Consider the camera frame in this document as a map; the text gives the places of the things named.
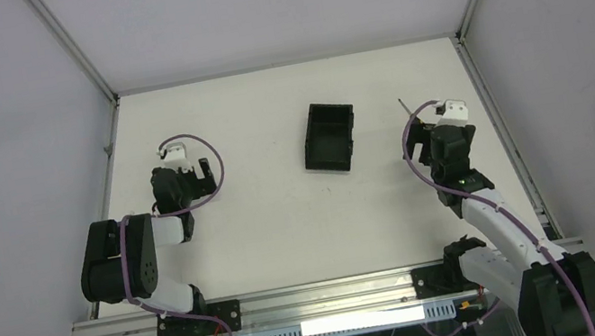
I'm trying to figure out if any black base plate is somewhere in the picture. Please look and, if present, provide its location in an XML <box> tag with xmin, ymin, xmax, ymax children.
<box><xmin>410</xmin><ymin>261</ymin><xmax>479</xmax><ymax>300</ymax></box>
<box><xmin>156</xmin><ymin>299</ymin><xmax>242</xmax><ymax>336</ymax></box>

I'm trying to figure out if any black yellow screwdriver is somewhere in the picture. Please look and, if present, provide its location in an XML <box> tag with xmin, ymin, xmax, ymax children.
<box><xmin>398</xmin><ymin>98</ymin><xmax>424</xmax><ymax>126</ymax></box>

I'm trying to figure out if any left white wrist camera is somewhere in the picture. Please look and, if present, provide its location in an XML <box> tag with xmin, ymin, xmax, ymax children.
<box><xmin>158</xmin><ymin>141</ymin><xmax>194</xmax><ymax>174</ymax></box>

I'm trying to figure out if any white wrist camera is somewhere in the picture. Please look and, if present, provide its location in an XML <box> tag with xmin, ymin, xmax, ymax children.
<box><xmin>433</xmin><ymin>99</ymin><xmax>469</xmax><ymax>127</ymax></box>
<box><xmin>158</xmin><ymin>141</ymin><xmax>194</xmax><ymax>174</ymax></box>

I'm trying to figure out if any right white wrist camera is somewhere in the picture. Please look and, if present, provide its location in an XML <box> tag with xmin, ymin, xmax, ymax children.
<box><xmin>433</xmin><ymin>99</ymin><xmax>469</xmax><ymax>127</ymax></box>

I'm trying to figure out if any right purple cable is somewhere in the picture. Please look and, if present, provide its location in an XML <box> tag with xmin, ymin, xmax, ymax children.
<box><xmin>383</xmin><ymin>78</ymin><xmax>595</xmax><ymax>336</ymax></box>

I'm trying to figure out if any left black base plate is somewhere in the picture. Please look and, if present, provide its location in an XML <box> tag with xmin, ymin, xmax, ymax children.
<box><xmin>156</xmin><ymin>299</ymin><xmax>242</xmax><ymax>336</ymax></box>

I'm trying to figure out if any black plastic bin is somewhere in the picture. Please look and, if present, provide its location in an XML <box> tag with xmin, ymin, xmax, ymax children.
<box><xmin>304</xmin><ymin>103</ymin><xmax>355</xmax><ymax>172</ymax></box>

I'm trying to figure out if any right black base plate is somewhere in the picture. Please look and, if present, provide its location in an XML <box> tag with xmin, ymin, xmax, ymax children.
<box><xmin>410</xmin><ymin>261</ymin><xmax>479</xmax><ymax>300</ymax></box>

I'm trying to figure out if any aluminium frame rail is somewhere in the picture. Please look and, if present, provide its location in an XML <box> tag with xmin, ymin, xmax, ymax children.
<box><xmin>71</xmin><ymin>260</ymin><xmax>442</xmax><ymax>336</ymax></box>

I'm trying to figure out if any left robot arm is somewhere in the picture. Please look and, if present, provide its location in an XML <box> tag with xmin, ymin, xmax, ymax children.
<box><xmin>80</xmin><ymin>158</ymin><xmax>217</xmax><ymax>316</ymax></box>

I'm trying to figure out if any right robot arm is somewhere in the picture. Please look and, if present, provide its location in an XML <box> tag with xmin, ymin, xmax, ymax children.
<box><xmin>401</xmin><ymin>118</ymin><xmax>595</xmax><ymax>336</ymax></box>

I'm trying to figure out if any white slotted cable duct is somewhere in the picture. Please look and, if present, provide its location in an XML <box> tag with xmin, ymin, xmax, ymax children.
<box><xmin>236</xmin><ymin>299</ymin><xmax>457</xmax><ymax>336</ymax></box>

